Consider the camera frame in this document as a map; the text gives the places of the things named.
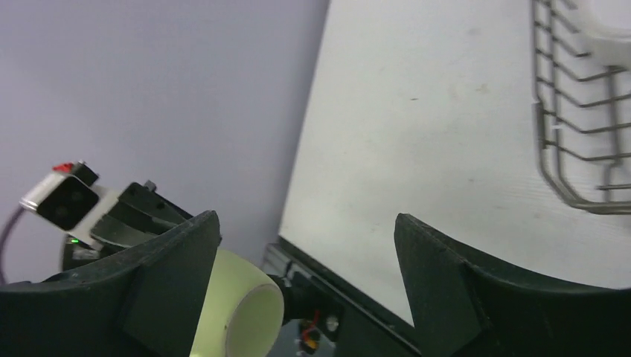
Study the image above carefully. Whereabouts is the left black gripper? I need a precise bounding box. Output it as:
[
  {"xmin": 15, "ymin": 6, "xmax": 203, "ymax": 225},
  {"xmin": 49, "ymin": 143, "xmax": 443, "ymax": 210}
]
[{"xmin": 91, "ymin": 181, "xmax": 192, "ymax": 249}]

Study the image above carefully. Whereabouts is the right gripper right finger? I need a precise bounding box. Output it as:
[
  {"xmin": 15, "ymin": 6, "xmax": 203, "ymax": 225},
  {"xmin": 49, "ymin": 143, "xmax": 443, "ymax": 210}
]
[{"xmin": 394, "ymin": 213, "xmax": 630, "ymax": 356}]

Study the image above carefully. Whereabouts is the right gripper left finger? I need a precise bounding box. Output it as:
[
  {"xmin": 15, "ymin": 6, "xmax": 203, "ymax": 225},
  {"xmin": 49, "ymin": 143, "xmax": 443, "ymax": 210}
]
[{"xmin": 1, "ymin": 211, "xmax": 221, "ymax": 356}]

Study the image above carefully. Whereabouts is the green mug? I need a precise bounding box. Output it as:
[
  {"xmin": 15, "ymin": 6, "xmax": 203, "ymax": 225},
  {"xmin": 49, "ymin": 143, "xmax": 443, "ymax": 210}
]
[{"xmin": 190, "ymin": 249, "xmax": 284, "ymax": 357}]

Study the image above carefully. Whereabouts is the white scalloped black-rimmed dish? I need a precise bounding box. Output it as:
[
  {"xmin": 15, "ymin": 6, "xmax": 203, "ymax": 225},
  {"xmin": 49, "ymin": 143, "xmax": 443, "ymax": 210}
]
[{"xmin": 571, "ymin": 0, "xmax": 630, "ymax": 70}]

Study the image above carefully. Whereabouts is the grey wire dish rack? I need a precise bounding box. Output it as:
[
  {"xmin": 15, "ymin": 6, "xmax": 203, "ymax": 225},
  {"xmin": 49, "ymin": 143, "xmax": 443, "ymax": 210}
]
[{"xmin": 530, "ymin": 1, "xmax": 630, "ymax": 215}]

